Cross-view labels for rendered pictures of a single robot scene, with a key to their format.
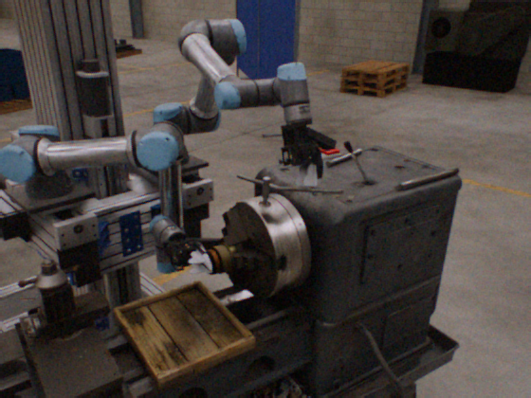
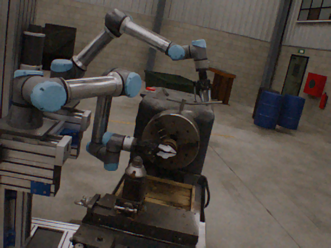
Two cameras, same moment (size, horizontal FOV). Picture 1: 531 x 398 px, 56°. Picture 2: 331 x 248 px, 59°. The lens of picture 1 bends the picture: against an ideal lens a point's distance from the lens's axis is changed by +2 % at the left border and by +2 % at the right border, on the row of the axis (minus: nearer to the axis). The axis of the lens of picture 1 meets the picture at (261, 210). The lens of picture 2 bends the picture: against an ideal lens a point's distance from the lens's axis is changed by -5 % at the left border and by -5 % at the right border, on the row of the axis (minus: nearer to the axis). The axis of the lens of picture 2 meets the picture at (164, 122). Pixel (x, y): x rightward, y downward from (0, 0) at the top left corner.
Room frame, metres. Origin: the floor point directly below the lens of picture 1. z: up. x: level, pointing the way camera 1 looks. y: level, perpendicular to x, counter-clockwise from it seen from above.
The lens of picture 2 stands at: (0.41, 1.33, 1.60)
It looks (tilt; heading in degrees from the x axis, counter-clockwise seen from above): 15 degrees down; 308
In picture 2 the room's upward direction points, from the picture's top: 11 degrees clockwise
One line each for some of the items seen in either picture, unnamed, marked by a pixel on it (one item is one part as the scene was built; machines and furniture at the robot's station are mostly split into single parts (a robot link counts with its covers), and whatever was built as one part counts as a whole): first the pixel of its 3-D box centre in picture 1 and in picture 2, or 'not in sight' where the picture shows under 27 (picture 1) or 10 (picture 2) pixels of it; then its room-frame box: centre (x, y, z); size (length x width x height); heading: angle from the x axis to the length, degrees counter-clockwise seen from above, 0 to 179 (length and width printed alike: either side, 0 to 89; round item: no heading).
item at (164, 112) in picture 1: (170, 121); (61, 71); (1.95, 0.37, 1.33); 0.13 x 0.12 x 0.14; 118
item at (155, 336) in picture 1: (182, 327); (157, 193); (1.22, 0.24, 0.89); 0.36 x 0.30 x 0.04; 34
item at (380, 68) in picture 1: (375, 78); not in sight; (9.45, -2.07, 0.22); 1.25 x 0.86 x 0.44; 144
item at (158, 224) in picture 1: (164, 230); (114, 140); (1.48, 0.32, 1.08); 0.11 x 0.08 x 0.09; 33
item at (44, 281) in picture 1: (49, 276); (136, 169); (1.10, 0.55, 1.13); 0.08 x 0.08 x 0.03
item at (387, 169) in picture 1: (351, 220); (174, 124); (1.62, -0.33, 1.06); 0.59 x 0.48 x 0.39; 124
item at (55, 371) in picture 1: (65, 347); (143, 216); (1.05, 0.51, 0.95); 0.43 x 0.17 x 0.05; 34
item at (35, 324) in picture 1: (68, 316); (132, 198); (1.12, 0.52, 0.99); 0.20 x 0.10 x 0.05; 124
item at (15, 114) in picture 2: (47, 177); (25, 112); (1.61, 0.74, 1.21); 0.15 x 0.15 x 0.10
